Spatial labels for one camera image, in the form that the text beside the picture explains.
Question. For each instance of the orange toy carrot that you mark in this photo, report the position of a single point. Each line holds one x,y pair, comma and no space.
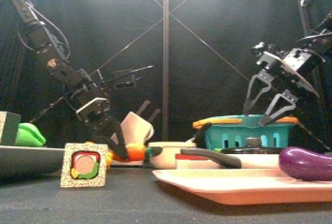
134,152

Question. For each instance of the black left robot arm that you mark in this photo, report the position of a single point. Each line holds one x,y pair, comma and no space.
47,48

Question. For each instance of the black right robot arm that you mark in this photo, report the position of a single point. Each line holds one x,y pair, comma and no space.
317,37

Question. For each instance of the grey plate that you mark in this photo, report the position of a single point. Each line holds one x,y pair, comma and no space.
25,160

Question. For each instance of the speckled toy sushi block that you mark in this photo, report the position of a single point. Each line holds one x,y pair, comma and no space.
83,165

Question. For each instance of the teal plastic basket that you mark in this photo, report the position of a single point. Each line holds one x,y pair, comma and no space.
241,132

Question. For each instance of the white toy pot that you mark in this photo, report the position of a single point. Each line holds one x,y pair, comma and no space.
166,155

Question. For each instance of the black pot lid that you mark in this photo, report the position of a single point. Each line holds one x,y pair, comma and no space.
250,147

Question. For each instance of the green toy pepper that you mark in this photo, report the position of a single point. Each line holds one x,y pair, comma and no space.
29,135

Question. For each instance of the purple toy eggplant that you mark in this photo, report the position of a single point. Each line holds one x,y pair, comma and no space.
304,164

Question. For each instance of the green speckled toy block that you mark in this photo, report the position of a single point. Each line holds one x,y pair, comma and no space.
8,128

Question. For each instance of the pink plastic tray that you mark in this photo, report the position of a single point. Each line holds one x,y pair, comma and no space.
250,184

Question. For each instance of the vertical metal frame pole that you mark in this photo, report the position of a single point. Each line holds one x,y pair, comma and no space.
164,58

